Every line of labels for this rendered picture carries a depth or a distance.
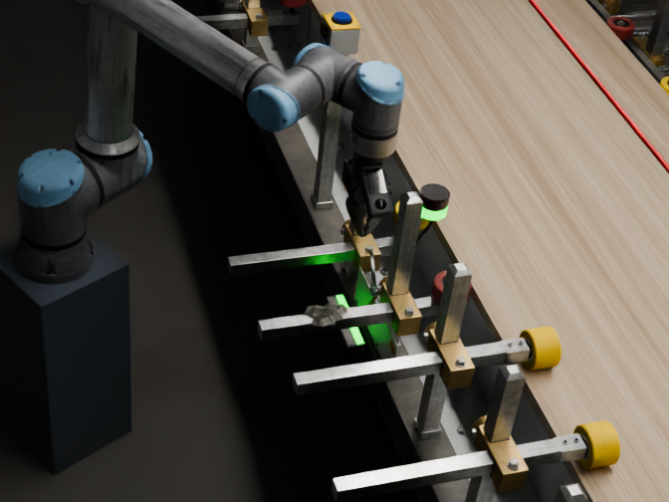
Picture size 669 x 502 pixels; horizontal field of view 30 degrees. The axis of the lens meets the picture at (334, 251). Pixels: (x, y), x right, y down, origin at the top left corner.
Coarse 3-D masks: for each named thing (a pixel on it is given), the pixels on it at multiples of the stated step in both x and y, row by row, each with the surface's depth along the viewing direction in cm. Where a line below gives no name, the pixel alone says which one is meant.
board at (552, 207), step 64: (320, 0) 348; (384, 0) 351; (448, 0) 354; (512, 0) 358; (576, 0) 362; (448, 64) 328; (512, 64) 331; (576, 64) 334; (640, 64) 337; (448, 128) 305; (512, 128) 307; (576, 128) 310; (640, 128) 313; (512, 192) 287; (576, 192) 289; (640, 192) 292; (512, 256) 269; (576, 256) 271; (640, 256) 273; (512, 320) 254; (576, 320) 255; (640, 320) 257; (576, 384) 241; (640, 384) 243; (640, 448) 230
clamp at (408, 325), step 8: (384, 280) 265; (384, 288) 262; (384, 296) 263; (392, 296) 260; (400, 296) 261; (408, 296) 261; (392, 304) 259; (400, 304) 259; (408, 304) 259; (400, 312) 257; (416, 312) 257; (392, 320) 260; (400, 320) 255; (408, 320) 256; (416, 320) 257; (400, 328) 257; (408, 328) 258; (416, 328) 258
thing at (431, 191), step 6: (426, 186) 249; (432, 186) 249; (438, 186) 249; (426, 192) 247; (432, 192) 247; (438, 192) 248; (444, 192) 248; (432, 198) 246; (438, 198) 246; (444, 198) 246; (432, 210) 247; (420, 222) 249; (432, 222) 252; (426, 228) 253; (420, 234) 254
